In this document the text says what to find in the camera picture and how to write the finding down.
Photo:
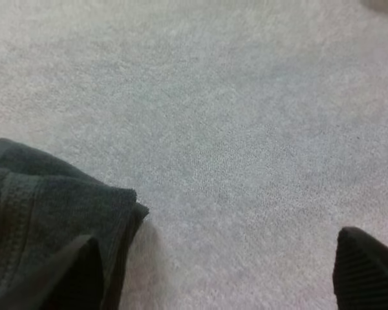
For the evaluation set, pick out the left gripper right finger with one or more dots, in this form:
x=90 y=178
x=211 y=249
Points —
x=365 y=271

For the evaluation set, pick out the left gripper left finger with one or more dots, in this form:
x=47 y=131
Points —
x=74 y=277

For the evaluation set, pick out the grey-green towel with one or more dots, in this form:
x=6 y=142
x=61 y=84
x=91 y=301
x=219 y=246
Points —
x=51 y=206

